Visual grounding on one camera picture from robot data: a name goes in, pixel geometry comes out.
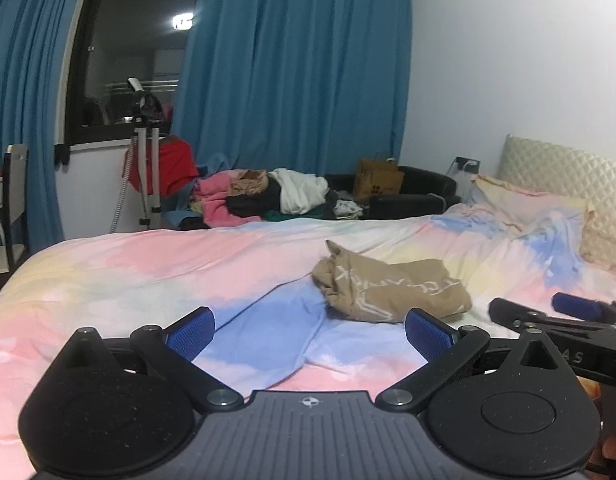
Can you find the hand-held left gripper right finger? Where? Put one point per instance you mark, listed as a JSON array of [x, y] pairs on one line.
[[427, 332]]

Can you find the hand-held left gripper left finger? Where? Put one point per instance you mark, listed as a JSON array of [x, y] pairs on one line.
[[190, 332]]

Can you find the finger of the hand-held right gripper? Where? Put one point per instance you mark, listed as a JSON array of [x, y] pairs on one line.
[[577, 305], [537, 320]]

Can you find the tan printed garment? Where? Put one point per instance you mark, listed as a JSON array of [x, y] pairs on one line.
[[387, 285]]

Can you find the pile of clothes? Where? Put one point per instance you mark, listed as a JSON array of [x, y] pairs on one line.
[[213, 202]]

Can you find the cream lace pillow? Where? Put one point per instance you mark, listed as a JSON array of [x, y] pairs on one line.
[[605, 240]]

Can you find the pastel tie-dye blanket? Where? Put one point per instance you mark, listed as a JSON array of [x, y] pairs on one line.
[[138, 270]]

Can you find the pastel pillow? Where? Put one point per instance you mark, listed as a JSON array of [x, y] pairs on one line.
[[527, 200]]

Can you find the black sofa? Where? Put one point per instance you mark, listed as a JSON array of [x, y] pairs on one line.
[[422, 195]]

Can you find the cream quilted headboard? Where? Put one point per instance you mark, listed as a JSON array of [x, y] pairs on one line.
[[562, 165]]

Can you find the green cloth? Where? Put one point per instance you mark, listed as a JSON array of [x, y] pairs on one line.
[[273, 216]]

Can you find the black cloth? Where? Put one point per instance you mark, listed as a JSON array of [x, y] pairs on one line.
[[253, 202]]

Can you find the white patterned cloth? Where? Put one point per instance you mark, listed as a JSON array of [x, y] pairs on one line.
[[347, 209]]

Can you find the small tan cloth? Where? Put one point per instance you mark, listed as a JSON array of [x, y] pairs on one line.
[[249, 182]]

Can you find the brown paper bag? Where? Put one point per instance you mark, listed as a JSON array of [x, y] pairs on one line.
[[377, 177]]

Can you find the red cloth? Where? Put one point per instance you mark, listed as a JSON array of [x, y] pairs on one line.
[[175, 162]]

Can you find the metal tripod stand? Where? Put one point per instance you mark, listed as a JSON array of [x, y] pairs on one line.
[[147, 160]]

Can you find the white and black chair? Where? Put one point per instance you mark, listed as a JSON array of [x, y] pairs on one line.
[[15, 200]]

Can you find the small black object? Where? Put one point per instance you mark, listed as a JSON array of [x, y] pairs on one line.
[[62, 154]]

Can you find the dark window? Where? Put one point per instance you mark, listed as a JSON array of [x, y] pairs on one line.
[[133, 50]]

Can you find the wide blue curtain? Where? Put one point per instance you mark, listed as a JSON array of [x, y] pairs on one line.
[[298, 60]]

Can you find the narrow blue curtain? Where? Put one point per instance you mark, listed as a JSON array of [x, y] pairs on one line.
[[23, 85]]

